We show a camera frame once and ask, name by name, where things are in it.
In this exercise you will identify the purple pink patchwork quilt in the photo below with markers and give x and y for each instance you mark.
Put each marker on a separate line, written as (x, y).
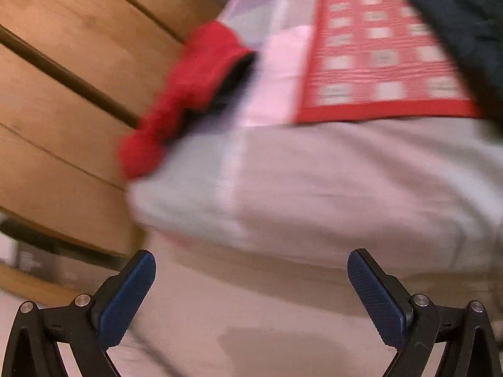
(422, 194)

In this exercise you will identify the dark navy winter jacket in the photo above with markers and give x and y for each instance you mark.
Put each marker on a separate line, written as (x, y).
(471, 31)

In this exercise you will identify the red checkered electric blanket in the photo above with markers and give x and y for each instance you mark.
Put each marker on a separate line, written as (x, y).
(377, 59)

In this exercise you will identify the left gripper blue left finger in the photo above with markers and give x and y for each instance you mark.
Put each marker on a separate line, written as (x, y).
(120, 296)

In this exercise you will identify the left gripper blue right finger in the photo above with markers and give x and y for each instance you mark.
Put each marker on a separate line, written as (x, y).
(386, 301)

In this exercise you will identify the wooden wardrobe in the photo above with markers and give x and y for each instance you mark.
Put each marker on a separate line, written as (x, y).
(75, 77)

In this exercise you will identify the red garment at bedside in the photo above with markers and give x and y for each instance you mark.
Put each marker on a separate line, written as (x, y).
(213, 63)

